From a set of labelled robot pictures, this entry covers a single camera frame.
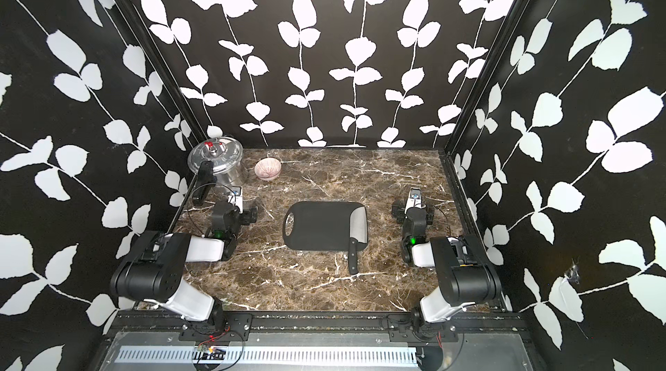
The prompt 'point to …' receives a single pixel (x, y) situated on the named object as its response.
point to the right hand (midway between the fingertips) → (413, 198)
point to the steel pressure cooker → (226, 154)
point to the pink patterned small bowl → (267, 168)
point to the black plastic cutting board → (320, 225)
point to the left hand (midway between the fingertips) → (240, 196)
